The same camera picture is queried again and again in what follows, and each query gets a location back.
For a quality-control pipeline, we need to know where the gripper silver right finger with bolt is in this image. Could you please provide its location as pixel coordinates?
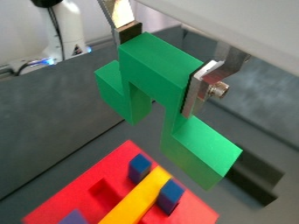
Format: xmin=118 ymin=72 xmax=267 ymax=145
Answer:
xmin=182 ymin=41 xmax=250 ymax=118

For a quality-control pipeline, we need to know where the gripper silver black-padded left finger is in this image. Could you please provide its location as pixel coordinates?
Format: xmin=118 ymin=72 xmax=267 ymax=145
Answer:
xmin=98 ymin=0 xmax=143 ymax=46

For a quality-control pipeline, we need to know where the green bridge-shaped block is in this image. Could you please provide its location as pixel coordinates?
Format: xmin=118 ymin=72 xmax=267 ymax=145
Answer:
xmin=95 ymin=32 xmax=242 ymax=190

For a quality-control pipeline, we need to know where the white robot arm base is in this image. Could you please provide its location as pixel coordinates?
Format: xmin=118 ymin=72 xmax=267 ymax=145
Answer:
xmin=0 ymin=0 xmax=90 ymax=79

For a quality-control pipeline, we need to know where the black metal fixture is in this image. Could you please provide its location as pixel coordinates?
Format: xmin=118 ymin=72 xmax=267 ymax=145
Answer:
xmin=226 ymin=150 xmax=284 ymax=207

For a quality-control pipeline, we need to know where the red base board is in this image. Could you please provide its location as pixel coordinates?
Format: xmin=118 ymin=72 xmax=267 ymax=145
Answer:
xmin=23 ymin=141 xmax=219 ymax=224

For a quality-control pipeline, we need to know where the dark blue peg left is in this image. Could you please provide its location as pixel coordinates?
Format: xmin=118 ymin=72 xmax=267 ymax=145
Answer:
xmin=128 ymin=154 xmax=152 ymax=184

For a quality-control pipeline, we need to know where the dark blue peg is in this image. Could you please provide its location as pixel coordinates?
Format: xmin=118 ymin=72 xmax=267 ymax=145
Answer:
xmin=128 ymin=154 xmax=152 ymax=184
xmin=156 ymin=178 xmax=184 ymax=215

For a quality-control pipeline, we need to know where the dark blue peg right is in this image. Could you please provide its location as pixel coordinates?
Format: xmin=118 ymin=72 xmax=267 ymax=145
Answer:
xmin=156 ymin=178 xmax=184 ymax=215

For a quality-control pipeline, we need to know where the yellow long bar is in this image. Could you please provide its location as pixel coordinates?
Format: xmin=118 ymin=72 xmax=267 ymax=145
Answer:
xmin=98 ymin=166 xmax=172 ymax=224

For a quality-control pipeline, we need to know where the purple peg left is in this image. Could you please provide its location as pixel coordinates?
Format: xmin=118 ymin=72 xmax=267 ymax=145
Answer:
xmin=59 ymin=209 xmax=88 ymax=224

